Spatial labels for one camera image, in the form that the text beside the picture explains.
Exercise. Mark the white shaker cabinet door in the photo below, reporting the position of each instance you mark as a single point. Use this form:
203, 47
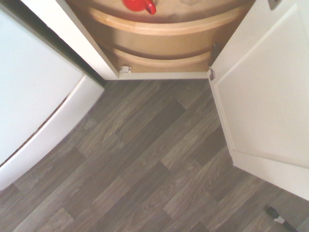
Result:
260, 96

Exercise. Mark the metal cabinet door hinge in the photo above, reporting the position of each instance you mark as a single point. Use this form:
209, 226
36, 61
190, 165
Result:
212, 73

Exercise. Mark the wooden lazy susan shelf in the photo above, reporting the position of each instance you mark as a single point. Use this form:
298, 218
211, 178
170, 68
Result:
157, 30
157, 61

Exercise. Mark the white magnetic door catch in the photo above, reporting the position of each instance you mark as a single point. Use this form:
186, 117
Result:
125, 69

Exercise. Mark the red ceramic mug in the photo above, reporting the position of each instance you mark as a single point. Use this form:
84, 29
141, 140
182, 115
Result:
135, 4

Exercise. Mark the white kitchen stove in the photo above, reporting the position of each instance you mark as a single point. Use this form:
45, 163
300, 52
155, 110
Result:
29, 84

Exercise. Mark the black rod with white tape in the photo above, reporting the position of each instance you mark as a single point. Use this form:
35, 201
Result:
274, 212

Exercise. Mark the white corner cabinet frame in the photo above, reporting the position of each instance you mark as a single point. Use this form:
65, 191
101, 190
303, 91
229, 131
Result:
72, 29

